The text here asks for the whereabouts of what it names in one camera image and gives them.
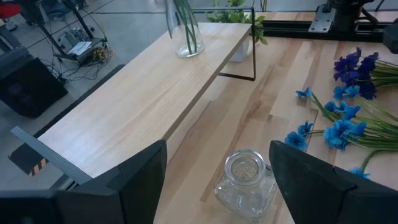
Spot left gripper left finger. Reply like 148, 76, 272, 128
0, 139, 168, 224

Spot white paper sheet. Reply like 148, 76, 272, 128
67, 40, 93, 57

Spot short cut-glass vase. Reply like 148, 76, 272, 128
213, 149, 280, 223

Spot black equipment case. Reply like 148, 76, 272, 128
0, 57, 68, 119

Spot red chair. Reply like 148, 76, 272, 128
0, 1, 22, 19

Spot green plant in white pot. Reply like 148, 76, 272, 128
206, 0, 269, 63

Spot black hazard-striped floor mat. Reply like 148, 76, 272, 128
8, 141, 50, 177

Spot black equipment stand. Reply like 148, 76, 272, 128
20, 0, 108, 67

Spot tall smooth glass vase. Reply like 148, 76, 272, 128
164, 0, 205, 59

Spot dark red artificial tulip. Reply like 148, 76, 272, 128
183, 0, 200, 54

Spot orange artificial tulip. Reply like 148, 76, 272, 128
174, 0, 191, 55

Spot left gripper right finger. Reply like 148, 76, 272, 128
269, 140, 398, 224

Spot purple artificial flower bunch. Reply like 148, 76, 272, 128
333, 47, 398, 101

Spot black aluminium table frame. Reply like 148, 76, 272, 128
257, 19, 398, 44

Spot wooden shelf with black legs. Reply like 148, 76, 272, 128
11, 6, 257, 187

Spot blue artificial flower bunch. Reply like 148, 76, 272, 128
284, 86, 398, 180

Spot tangled floor cables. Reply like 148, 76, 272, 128
40, 46, 116, 83

